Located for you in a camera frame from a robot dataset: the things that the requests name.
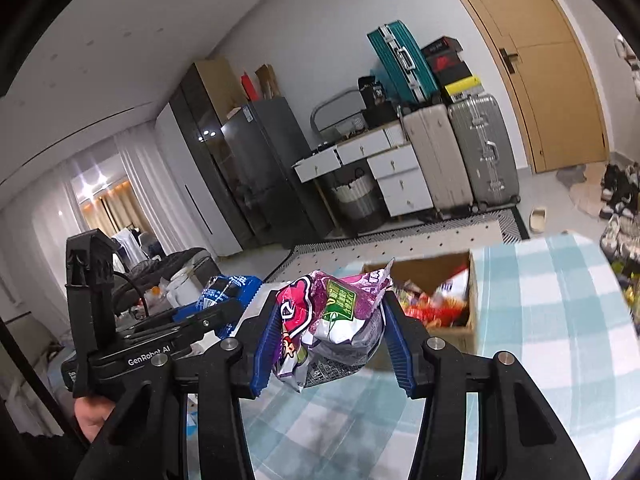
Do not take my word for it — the purple snack bag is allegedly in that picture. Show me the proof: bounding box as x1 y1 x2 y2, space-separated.
272 259 394 394

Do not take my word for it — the person's left hand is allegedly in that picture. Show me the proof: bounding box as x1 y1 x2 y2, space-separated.
73 393 117 444

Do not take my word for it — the dark glass cabinet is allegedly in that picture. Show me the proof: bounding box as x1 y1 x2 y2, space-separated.
168 57 261 256

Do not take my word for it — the yellow black shoe box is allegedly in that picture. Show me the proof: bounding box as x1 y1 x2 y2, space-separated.
442 74 484 101

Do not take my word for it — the red white noodle snack bag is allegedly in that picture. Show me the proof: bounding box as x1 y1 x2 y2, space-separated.
434 267 472 307

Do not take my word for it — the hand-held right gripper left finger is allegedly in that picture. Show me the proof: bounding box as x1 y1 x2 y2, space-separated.
75 290 288 480

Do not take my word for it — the oval mirror frame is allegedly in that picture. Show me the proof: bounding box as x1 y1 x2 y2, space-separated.
309 87 371 136

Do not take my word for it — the brown paper bag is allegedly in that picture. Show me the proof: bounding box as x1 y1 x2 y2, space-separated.
254 63 281 101

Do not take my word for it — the white curtain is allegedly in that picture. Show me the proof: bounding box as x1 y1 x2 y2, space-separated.
0 132 166 321

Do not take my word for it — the white grey laundry basket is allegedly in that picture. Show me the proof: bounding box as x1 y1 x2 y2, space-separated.
329 169 386 234

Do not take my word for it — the black storage box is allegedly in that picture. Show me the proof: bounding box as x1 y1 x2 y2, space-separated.
360 99 401 129

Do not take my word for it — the pile of dark shoes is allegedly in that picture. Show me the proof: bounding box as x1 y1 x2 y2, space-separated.
597 162 640 221

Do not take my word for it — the red chip bag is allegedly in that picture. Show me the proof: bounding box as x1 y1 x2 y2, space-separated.
400 292 468 332

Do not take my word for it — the white dresser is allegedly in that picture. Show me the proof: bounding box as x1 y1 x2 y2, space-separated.
292 122 435 219

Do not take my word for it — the black cable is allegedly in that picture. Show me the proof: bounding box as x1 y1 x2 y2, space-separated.
0 317 66 436

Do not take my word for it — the wooden door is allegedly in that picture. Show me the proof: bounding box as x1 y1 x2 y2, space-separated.
429 0 611 175

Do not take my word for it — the blue cookie packet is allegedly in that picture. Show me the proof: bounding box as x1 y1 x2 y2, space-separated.
199 273 262 339

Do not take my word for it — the grey floor cloth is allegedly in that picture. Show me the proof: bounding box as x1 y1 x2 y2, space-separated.
555 164 591 186

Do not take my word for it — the patterned rug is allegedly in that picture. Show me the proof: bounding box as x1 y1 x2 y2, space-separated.
262 207 524 286

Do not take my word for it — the grey refrigerator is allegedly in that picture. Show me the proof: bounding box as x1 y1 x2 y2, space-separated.
219 97 335 249

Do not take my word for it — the black paper bag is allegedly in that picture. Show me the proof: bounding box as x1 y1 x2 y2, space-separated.
357 74 389 109

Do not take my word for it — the beige floor mat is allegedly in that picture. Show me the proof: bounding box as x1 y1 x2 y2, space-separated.
567 165 616 219

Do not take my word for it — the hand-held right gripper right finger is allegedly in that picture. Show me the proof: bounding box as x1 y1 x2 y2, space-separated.
381 292 592 480

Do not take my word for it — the teal suitcase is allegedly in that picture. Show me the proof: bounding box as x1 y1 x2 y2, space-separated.
366 19 441 106

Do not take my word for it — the silver suitcase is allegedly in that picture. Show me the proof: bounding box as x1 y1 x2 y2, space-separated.
446 92 522 211

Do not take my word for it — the tall cardboard box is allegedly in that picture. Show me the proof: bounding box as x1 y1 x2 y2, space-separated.
194 56 241 121

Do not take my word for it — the brown cardboard box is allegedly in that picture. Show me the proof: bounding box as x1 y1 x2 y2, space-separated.
359 252 479 372

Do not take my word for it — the red black shoe box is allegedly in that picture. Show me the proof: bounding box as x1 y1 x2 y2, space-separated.
432 52 469 79

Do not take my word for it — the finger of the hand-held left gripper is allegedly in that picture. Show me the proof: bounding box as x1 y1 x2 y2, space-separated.
167 297 246 327
118 317 242 357

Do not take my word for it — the beige suitcase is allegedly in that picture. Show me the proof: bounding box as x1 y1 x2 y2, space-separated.
402 103 474 219

